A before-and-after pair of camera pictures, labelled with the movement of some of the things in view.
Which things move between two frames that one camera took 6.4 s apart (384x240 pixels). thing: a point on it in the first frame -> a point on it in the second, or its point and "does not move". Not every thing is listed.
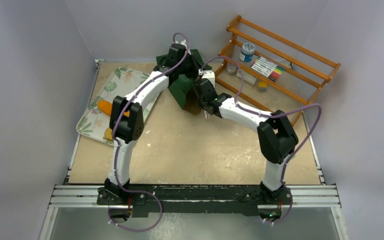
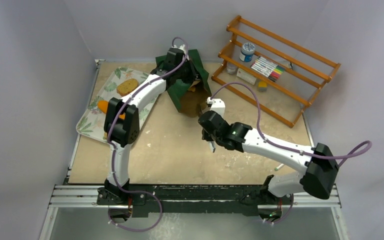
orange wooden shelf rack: [272, 70] does not move
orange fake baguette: [105, 107] does not move
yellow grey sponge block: [262, 86] does not move
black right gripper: [206, 108] -> [208, 137]
